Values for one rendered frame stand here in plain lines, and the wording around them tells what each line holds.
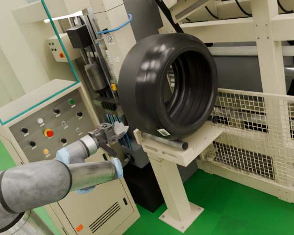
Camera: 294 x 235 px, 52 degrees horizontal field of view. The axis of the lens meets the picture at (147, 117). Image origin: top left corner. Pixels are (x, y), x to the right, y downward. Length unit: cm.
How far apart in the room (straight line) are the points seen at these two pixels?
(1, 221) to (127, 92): 90
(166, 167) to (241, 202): 72
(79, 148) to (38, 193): 56
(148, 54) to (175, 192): 117
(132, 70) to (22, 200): 91
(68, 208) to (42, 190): 141
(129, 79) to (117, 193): 114
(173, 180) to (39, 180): 155
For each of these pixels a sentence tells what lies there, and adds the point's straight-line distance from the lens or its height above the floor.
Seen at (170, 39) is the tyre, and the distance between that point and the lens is 153.
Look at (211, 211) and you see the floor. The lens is 252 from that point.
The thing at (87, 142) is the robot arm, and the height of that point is 122.
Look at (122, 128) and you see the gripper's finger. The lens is 145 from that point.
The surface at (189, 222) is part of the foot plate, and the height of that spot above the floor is 1.
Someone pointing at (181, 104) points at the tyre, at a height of 97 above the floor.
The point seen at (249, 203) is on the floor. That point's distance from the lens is 252.
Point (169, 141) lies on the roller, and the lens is 171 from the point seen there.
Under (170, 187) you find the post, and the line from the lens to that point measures 224.
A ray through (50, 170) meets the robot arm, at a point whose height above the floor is 144.
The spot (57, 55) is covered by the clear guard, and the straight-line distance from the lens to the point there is 197.
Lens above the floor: 183
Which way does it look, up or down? 27 degrees down
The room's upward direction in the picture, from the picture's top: 19 degrees counter-clockwise
